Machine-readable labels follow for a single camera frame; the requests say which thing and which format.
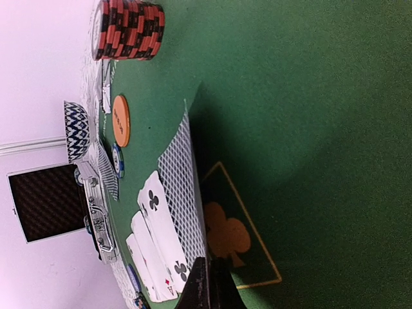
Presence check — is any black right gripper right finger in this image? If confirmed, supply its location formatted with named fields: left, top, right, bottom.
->
left=211, top=258, right=247, bottom=309

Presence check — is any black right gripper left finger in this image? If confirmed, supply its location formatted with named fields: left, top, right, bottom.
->
left=175, top=257, right=211, bottom=309

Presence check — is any face-up ace of diamonds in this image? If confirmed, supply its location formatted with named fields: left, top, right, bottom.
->
left=131, top=211, right=178, bottom=303

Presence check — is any white blue poker chip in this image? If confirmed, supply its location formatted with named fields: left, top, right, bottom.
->
left=134, top=292, right=150, bottom=309

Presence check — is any purple small blind button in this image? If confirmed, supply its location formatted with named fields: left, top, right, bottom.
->
left=126, top=264, right=142, bottom=293

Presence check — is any face-up three of clubs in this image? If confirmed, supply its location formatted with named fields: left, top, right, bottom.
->
left=138, top=171, right=190, bottom=291

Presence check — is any blue playing card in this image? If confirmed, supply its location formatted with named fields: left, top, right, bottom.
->
left=158, top=108, right=207, bottom=267
left=97, top=140, right=118, bottom=201

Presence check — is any blue 50 poker chip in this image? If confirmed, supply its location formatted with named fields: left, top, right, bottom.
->
left=111, top=142, right=124, bottom=179

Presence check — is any aluminium poker chip case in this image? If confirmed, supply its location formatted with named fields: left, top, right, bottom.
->
left=8, top=163, right=118, bottom=264

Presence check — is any orange big blind button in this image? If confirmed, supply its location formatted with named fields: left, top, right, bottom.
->
left=112, top=95, right=131, bottom=147

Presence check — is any red black 100 chip stack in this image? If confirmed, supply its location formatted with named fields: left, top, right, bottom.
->
left=91, top=0, right=165, bottom=61

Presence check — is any round green poker mat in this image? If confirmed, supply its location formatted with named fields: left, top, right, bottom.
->
left=110, top=1, right=411, bottom=308

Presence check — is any red patterned bowl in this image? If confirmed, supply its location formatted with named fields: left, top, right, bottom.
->
left=64, top=101, right=91, bottom=164

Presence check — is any floral white tablecloth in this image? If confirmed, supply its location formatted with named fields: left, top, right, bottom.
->
left=77, top=54, right=113, bottom=152

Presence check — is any left aluminium frame post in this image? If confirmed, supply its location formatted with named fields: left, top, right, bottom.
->
left=0, top=136, right=66, bottom=156

